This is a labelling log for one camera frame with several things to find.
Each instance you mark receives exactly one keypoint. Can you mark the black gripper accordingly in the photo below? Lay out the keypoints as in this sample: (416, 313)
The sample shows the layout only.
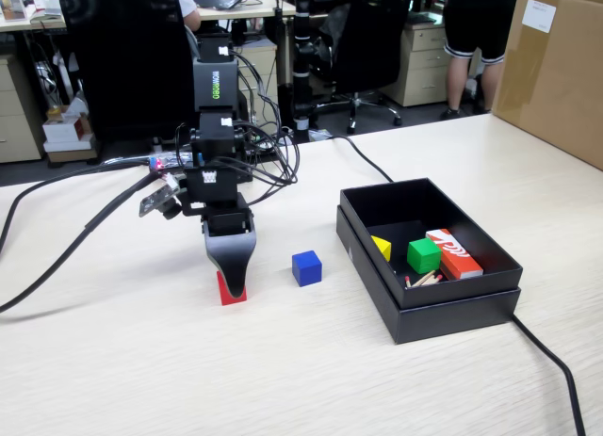
(209, 186)

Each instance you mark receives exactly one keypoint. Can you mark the red cube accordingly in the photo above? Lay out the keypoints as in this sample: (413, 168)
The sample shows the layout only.
(221, 295)

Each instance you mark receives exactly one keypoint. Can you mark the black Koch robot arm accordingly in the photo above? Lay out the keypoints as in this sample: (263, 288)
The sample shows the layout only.
(214, 87)

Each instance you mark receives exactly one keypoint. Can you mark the blue cube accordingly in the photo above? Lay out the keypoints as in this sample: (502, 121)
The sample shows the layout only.
(306, 269)

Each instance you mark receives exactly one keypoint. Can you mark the green cube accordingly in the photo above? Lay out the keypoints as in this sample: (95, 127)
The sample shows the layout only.
(424, 257)

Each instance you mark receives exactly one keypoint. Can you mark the controller board with red LED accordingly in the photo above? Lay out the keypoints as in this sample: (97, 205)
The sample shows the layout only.
(160, 164)

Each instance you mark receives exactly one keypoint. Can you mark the yellow wooden block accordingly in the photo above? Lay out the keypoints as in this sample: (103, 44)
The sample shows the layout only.
(382, 247)

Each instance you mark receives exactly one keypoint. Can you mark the beige narrow drawer cabinet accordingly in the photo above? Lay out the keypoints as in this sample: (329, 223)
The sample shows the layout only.
(259, 78)

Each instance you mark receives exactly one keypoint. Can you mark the white carton stack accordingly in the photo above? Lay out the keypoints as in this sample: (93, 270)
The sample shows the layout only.
(66, 132)

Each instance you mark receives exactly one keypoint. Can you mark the black vertical pole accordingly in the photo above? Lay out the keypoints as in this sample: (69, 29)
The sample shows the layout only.
(301, 54)

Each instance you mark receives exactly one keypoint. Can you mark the black open box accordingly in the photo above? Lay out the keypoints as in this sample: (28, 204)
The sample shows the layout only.
(447, 323)

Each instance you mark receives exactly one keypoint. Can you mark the orange and white matchbox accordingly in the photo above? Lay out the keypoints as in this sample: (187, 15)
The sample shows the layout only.
(457, 257)

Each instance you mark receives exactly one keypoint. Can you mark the black high-back office chair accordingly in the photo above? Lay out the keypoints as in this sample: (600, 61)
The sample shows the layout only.
(127, 54)

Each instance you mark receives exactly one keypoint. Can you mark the beige office desk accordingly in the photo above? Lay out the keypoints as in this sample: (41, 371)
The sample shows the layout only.
(266, 6)

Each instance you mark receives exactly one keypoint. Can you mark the seated person in white shirt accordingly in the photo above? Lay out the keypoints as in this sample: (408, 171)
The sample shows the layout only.
(188, 7)

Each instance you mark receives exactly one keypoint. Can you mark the beige wide drawer cabinet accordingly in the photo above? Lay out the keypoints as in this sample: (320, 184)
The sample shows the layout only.
(16, 116)

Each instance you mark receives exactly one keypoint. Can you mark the black cardboard box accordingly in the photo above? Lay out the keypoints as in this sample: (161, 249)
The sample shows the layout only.
(490, 247)

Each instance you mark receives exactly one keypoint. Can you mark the black mesh office chair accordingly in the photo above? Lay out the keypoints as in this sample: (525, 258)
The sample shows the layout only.
(372, 40)

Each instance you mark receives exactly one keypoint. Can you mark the beige three-drawer cabinet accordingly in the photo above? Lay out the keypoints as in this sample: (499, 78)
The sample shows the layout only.
(424, 64)

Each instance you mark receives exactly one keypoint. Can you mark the standing person in black shorts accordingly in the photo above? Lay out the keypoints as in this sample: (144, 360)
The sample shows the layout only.
(476, 21)

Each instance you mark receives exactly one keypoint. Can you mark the large brown cardboard box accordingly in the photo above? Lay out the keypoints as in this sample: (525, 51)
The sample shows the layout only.
(556, 78)

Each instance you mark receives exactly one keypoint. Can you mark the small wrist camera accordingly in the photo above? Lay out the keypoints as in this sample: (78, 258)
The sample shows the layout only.
(162, 203)

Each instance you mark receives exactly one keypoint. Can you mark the small desk picture frame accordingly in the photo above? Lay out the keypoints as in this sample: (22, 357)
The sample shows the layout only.
(11, 3)

